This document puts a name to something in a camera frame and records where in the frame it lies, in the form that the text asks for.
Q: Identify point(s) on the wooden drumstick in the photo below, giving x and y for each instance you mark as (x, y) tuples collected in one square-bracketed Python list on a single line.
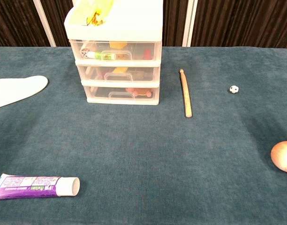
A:
[(186, 93)]

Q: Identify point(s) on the teal tablecloth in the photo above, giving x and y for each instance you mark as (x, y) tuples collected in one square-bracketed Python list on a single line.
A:
[(143, 152)]

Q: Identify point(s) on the green white glue stick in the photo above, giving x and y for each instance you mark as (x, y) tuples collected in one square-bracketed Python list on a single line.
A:
[(101, 56)]

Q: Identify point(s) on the purple white toothpaste tube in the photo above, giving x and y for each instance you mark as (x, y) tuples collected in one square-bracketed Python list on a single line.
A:
[(28, 186)]

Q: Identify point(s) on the white frame post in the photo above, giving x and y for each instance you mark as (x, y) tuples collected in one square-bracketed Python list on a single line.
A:
[(190, 23), (45, 23)]

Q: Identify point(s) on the white slipper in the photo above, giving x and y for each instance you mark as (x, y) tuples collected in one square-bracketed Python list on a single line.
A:
[(17, 90)]

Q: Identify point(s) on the copper-coloured wooden egg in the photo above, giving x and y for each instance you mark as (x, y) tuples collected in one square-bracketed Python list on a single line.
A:
[(284, 157)]

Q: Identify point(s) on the small soccer ball toy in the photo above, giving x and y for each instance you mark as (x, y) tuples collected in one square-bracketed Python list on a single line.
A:
[(234, 89)]

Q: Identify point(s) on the yellow block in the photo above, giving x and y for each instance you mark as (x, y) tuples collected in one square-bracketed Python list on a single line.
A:
[(117, 45)]

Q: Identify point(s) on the yellow rubber chicken toy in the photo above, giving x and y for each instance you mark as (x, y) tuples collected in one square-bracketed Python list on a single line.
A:
[(103, 7)]

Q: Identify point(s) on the white plastic drawer cabinet frame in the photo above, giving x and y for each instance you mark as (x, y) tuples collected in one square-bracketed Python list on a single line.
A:
[(124, 28)]

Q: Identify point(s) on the white die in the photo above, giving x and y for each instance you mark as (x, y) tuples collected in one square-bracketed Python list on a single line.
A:
[(85, 53)]

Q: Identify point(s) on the dark brown pleated curtain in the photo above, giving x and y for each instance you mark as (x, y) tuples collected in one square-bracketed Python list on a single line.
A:
[(239, 23)]

